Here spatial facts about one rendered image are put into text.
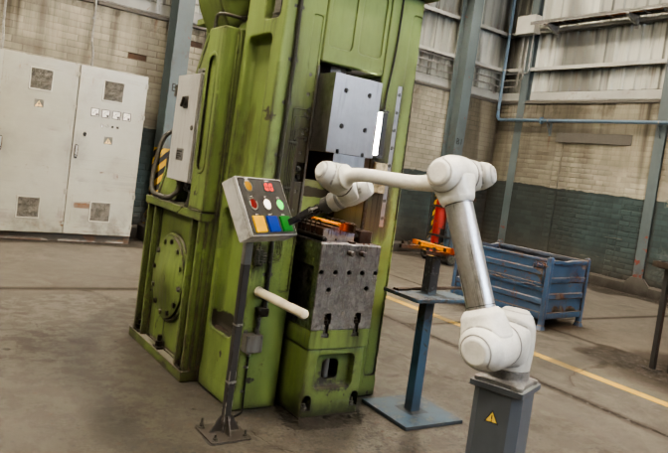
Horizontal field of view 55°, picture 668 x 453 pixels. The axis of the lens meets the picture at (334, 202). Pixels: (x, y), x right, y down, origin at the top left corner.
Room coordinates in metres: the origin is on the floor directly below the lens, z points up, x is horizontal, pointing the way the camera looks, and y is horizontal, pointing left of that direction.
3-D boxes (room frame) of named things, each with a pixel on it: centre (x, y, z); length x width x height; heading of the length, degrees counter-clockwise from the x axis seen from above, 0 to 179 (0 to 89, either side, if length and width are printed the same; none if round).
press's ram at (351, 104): (3.51, 0.04, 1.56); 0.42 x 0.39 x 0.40; 35
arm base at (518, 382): (2.35, -0.73, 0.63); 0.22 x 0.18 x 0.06; 144
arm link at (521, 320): (2.33, -0.71, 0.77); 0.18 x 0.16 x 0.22; 142
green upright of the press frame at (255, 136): (3.45, 0.40, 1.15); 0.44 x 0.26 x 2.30; 35
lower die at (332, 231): (3.49, 0.07, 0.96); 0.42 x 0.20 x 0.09; 35
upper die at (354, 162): (3.49, 0.07, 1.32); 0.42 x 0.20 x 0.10; 35
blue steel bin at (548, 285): (6.90, -2.07, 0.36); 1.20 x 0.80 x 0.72; 40
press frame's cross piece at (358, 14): (3.64, 0.12, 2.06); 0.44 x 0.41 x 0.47; 35
